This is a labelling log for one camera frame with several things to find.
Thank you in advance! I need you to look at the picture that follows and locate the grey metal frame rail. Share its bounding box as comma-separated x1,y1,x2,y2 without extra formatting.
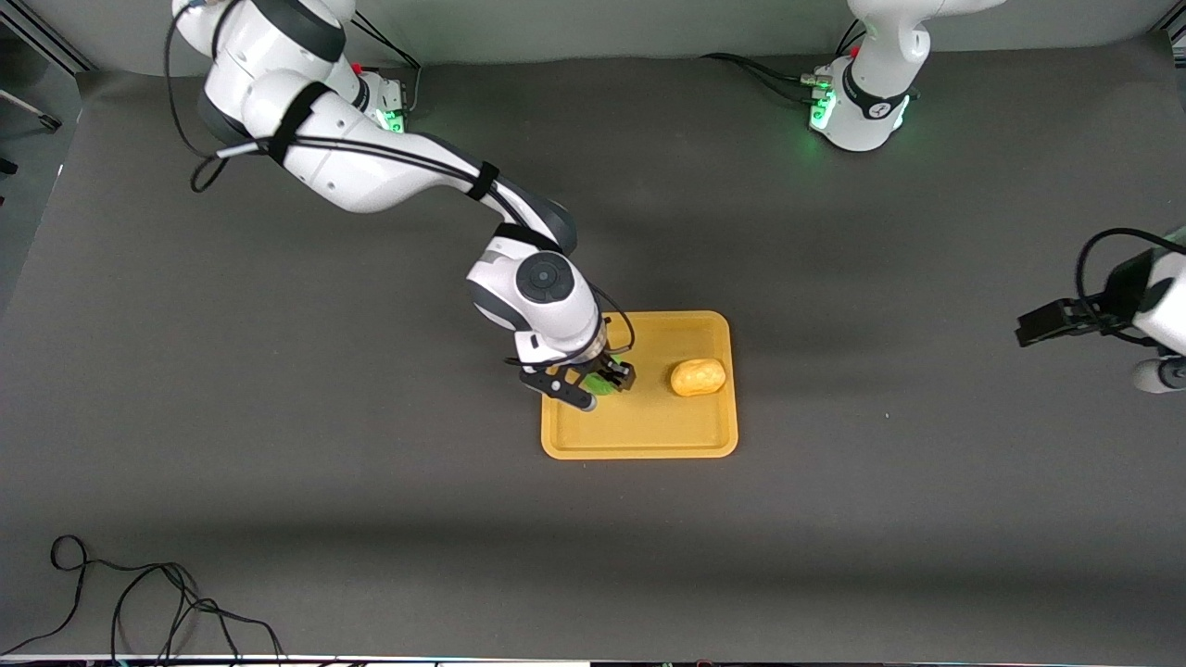
0,0,95,77

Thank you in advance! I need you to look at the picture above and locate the thin black loose cable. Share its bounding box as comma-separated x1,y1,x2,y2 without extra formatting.
0,535,286,664

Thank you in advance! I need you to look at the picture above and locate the dark grey table mat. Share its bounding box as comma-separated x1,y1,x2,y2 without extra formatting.
0,32,1186,664

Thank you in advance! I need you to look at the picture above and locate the black right arm base cable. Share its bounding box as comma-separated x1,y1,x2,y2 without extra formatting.
350,11,423,112

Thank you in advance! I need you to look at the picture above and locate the black left arm base cable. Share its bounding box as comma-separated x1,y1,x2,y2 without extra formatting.
700,19,867,105

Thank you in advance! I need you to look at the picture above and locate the black arm base cable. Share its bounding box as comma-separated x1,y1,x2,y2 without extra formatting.
350,11,423,112
700,19,867,105

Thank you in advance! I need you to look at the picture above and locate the yellow plastic tray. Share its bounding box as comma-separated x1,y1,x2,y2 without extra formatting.
541,311,740,460

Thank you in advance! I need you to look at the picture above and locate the yellow-brown potato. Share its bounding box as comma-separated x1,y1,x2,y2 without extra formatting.
670,358,727,398

